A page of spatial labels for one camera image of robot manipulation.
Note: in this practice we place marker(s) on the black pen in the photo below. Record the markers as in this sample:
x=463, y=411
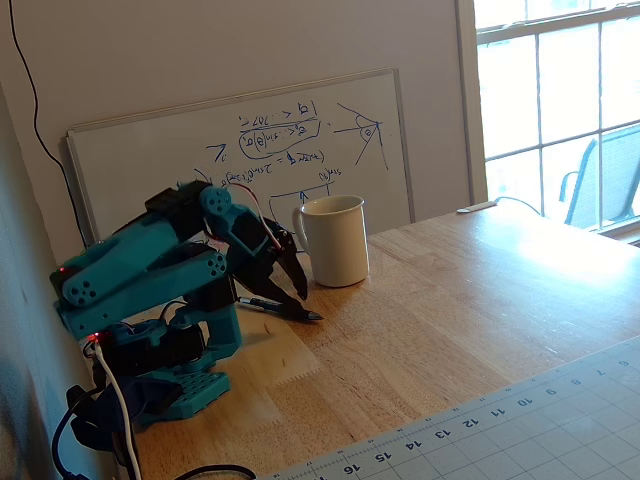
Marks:
x=260, y=303

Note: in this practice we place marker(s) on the small white flat strip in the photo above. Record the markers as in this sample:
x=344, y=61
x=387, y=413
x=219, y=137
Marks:
x=475, y=207

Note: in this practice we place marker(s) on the white framed window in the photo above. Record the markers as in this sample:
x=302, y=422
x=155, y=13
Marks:
x=538, y=100

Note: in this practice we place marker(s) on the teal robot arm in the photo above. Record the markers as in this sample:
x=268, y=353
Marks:
x=150, y=260

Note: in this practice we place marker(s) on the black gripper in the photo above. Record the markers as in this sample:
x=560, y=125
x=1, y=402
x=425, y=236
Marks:
x=276, y=260

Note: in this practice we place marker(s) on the grey gridded cutting mat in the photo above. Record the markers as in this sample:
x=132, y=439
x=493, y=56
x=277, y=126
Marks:
x=525, y=435

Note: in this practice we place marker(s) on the dark blue table clamp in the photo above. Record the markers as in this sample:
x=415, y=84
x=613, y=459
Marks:
x=140, y=400

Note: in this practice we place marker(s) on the whiteboard with blue writing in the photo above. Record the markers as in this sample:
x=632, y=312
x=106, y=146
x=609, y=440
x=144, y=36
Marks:
x=150, y=160

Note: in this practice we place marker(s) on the white ceramic mug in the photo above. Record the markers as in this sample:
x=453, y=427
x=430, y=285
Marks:
x=335, y=245

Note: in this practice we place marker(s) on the blue patio chair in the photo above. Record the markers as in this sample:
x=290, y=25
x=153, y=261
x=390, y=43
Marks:
x=585, y=200

